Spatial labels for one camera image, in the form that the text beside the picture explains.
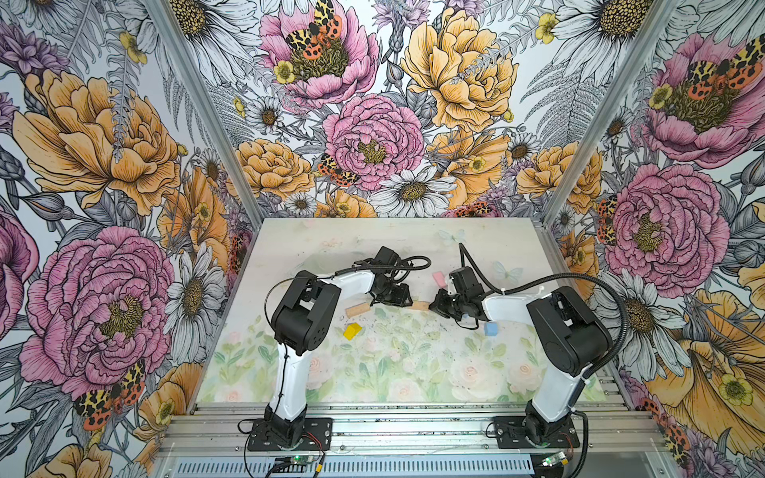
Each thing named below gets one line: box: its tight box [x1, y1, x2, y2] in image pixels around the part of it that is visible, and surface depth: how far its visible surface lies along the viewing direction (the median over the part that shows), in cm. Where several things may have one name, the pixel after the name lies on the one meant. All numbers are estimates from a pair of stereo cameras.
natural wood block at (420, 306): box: [411, 300, 430, 312], surface depth 99 cm
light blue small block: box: [484, 322, 500, 337], surface depth 93 cm
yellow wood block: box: [342, 322, 363, 341], surface depth 93 cm
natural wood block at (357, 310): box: [344, 301, 371, 319], surface depth 98 cm
